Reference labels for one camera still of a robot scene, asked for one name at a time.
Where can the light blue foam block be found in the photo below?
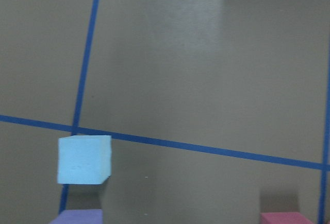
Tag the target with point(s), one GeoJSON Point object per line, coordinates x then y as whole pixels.
{"type": "Point", "coordinates": [84, 159]}

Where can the purple foam block right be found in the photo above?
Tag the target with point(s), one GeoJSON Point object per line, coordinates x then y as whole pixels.
{"type": "Point", "coordinates": [91, 216]}

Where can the pink foam block near green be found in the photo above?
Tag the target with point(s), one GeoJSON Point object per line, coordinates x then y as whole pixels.
{"type": "Point", "coordinates": [284, 218]}

